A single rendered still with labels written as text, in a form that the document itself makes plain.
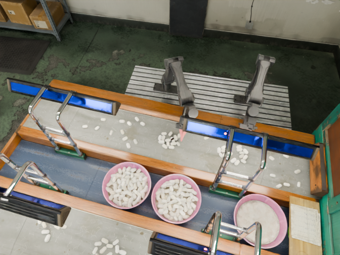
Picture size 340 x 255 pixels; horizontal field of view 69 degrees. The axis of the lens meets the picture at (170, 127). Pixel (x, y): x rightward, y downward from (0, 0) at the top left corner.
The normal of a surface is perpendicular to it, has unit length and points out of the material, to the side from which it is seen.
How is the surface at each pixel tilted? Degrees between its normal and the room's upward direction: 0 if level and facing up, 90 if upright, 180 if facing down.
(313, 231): 0
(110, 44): 0
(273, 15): 90
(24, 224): 0
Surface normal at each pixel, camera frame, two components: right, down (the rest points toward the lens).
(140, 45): 0.00, -0.55
